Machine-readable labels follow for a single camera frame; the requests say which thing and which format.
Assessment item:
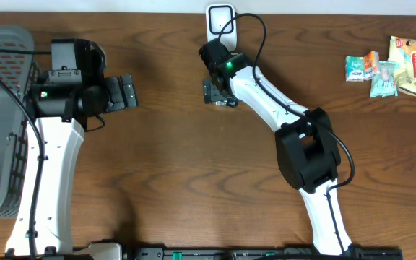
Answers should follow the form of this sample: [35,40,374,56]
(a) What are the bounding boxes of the black round-logo packet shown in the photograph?
[214,100,238,108]

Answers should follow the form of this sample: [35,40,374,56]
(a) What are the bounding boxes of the small teal box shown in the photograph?
[344,56,365,82]

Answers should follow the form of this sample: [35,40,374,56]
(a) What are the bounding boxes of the small orange box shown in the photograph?
[363,51,380,80]

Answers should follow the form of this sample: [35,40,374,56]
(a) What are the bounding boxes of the teal candy pouch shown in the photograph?
[370,61,398,98]

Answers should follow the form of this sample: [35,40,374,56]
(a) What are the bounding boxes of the white blue snack bag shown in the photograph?
[388,36,416,97]

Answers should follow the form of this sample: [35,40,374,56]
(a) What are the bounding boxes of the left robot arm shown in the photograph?
[5,38,138,259]

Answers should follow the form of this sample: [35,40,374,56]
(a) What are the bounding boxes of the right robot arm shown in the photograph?
[199,39,352,255]

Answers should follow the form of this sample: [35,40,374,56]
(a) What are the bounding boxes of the white barcode scanner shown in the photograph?
[205,4,238,51]

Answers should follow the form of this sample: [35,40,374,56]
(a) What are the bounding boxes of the grey plastic shopping basket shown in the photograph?
[0,25,40,218]

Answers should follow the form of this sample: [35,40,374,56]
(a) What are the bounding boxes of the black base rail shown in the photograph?
[0,240,404,260]

